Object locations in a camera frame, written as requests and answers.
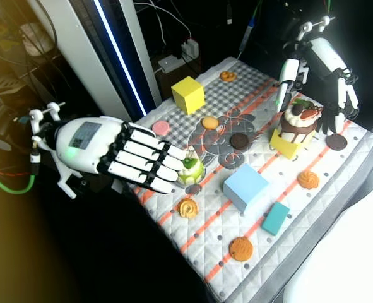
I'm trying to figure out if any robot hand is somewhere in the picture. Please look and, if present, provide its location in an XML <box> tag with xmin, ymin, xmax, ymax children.
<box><xmin>276</xmin><ymin>37</ymin><xmax>361</xmax><ymax>136</ymax></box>
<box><xmin>54</xmin><ymin>116</ymin><xmax>189</xmax><ymax>194</ymax></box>

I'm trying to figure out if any chocolate drip toy cake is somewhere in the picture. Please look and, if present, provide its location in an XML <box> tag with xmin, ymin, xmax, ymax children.
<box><xmin>276</xmin><ymin>97</ymin><xmax>324</xmax><ymax>145</ymax></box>

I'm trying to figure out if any yellow foam cube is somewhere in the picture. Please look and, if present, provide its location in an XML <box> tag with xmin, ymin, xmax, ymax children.
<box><xmin>170</xmin><ymin>75</ymin><xmax>206</xmax><ymax>116</ymax></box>
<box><xmin>269</xmin><ymin>128</ymin><xmax>316</xmax><ymax>161</ymax></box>

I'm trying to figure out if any light blue block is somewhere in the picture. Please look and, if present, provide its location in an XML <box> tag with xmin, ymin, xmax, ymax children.
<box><xmin>222</xmin><ymin>163</ymin><xmax>271</xmax><ymax>214</ymax></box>

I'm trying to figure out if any pink round toy cookie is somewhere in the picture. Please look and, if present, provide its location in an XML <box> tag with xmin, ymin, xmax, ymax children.
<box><xmin>151</xmin><ymin>121</ymin><xmax>170</xmax><ymax>137</ymax></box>

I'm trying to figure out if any white column with blue light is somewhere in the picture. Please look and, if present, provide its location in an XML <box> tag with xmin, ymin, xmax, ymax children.
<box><xmin>27</xmin><ymin>0</ymin><xmax>162</xmax><ymax>122</ymax></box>

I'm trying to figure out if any dark brown round cookie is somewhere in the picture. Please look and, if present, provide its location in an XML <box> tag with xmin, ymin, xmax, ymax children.
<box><xmin>230</xmin><ymin>133</ymin><xmax>249</xmax><ymax>150</ymax></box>
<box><xmin>326</xmin><ymin>133</ymin><xmax>348</xmax><ymax>150</ymax></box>

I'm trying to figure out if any brown box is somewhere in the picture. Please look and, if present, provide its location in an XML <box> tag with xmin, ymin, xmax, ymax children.
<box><xmin>151</xmin><ymin>53</ymin><xmax>203</xmax><ymax>99</ymax></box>

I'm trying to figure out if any beige round roll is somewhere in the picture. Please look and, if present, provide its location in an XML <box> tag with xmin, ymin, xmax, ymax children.
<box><xmin>18</xmin><ymin>21</ymin><xmax>56</xmax><ymax>57</ymax></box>

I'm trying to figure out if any white power strip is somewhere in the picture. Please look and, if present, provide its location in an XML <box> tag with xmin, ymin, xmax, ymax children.
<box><xmin>157</xmin><ymin>56</ymin><xmax>187</xmax><ymax>73</ymax></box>

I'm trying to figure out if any orange swirl toy cookie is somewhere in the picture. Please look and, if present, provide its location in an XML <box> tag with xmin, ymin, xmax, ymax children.
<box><xmin>297</xmin><ymin>170</ymin><xmax>321</xmax><ymax>190</ymax></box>

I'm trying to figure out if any yellow swirl toy cookie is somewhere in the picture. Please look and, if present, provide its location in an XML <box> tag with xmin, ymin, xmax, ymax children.
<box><xmin>177</xmin><ymin>198</ymin><xmax>199</xmax><ymax>219</ymax></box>

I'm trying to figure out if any tan round toy cookie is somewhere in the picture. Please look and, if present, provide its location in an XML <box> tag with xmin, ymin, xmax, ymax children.
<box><xmin>201</xmin><ymin>117</ymin><xmax>220</xmax><ymax>130</ymax></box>

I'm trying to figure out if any white plug adapter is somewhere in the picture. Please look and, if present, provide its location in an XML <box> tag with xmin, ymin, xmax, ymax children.
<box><xmin>181</xmin><ymin>37</ymin><xmax>199</xmax><ymax>58</ymax></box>

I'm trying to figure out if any teal rectangular block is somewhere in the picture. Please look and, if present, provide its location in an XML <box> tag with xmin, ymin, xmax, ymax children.
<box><xmin>261</xmin><ymin>201</ymin><xmax>291</xmax><ymax>237</ymax></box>

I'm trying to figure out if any grey quilt with bear print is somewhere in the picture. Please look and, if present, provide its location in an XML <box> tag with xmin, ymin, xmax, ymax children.
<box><xmin>129</xmin><ymin>56</ymin><xmax>373</xmax><ymax>302</ymax></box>

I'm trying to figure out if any chocolate chip toy cookie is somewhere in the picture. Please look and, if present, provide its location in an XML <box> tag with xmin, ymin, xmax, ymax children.
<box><xmin>228</xmin><ymin>236</ymin><xmax>254</xmax><ymax>262</ymax></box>

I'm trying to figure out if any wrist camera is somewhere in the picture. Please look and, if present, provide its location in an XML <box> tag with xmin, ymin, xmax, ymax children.
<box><xmin>292</xmin><ymin>64</ymin><xmax>310</xmax><ymax>94</ymax></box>

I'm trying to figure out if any thin red cable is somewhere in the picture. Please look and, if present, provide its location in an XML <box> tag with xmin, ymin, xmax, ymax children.
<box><xmin>0</xmin><ymin>165</ymin><xmax>32</xmax><ymax>178</ymax></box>

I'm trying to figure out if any thick green cable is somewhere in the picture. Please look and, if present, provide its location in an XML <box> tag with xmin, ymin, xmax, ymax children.
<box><xmin>0</xmin><ymin>163</ymin><xmax>35</xmax><ymax>194</ymax></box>

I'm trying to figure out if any white cable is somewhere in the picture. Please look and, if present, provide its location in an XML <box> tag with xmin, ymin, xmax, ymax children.
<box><xmin>132</xmin><ymin>1</ymin><xmax>193</xmax><ymax>48</ymax></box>

